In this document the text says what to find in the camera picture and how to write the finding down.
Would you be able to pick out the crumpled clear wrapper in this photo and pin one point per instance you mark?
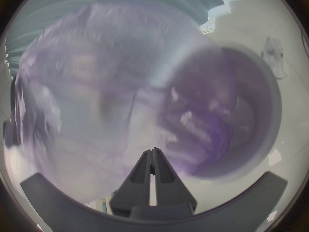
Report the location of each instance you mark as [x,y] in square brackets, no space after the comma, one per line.
[274,57]

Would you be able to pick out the purple plastic bag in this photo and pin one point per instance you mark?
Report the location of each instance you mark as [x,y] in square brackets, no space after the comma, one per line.
[84,81]

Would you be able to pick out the white trash bin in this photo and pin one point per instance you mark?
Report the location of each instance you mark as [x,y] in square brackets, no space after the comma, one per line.
[270,110]

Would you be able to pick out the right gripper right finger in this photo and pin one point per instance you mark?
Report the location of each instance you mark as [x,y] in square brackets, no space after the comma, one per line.
[178,194]

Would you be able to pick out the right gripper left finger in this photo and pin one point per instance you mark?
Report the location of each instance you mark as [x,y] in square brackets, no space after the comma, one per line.
[125,197]

